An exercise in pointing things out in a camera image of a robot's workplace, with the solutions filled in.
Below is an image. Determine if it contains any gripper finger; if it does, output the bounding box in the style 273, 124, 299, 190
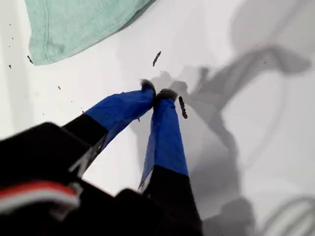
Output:
137, 88, 204, 236
61, 78, 157, 154

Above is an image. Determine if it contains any pale green T-shirt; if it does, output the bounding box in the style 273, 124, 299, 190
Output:
24, 0, 158, 66

